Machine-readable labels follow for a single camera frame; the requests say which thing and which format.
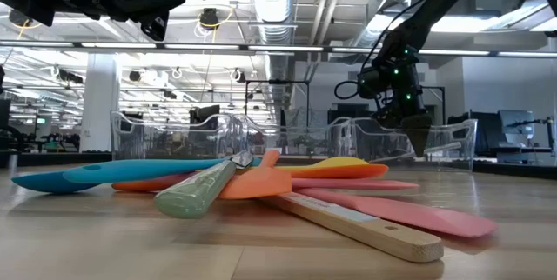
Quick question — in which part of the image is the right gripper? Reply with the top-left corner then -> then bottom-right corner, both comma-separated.
377,73 -> 434,158

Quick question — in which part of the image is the orange silicone spoon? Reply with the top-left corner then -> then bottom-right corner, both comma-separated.
111,163 -> 390,193

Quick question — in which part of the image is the pink silicone spoon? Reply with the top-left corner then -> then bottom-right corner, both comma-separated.
290,177 -> 419,192

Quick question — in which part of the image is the orange silicone spatula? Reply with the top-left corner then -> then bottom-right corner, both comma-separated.
217,149 -> 293,201

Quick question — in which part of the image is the blue spatula with holed handle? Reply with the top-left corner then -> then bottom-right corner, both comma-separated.
62,157 -> 265,184

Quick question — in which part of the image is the clear plastic bin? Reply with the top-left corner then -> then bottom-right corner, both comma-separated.
234,113 -> 356,163
110,110 -> 249,163
334,116 -> 479,173

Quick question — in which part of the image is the long horizontal light bar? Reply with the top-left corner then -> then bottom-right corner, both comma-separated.
0,39 -> 557,58

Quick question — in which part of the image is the gray monitor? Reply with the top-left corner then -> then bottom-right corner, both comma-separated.
498,109 -> 536,141

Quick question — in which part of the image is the white column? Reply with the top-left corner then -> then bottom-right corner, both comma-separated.
79,52 -> 122,154

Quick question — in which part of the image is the black chair back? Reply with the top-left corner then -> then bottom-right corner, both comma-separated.
189,104 -> 222,125

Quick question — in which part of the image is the black ceiling cable reel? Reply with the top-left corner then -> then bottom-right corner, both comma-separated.
198,6 -> 222,31
8,9 -> 34,29

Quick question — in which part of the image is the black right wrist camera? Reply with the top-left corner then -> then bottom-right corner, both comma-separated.
357,65 -> 389,101

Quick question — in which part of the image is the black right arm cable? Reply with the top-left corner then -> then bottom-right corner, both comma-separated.
333,0 -> 434,101

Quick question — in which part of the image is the red spatula wooden handle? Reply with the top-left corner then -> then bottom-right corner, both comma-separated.
259,191 -> 446,264

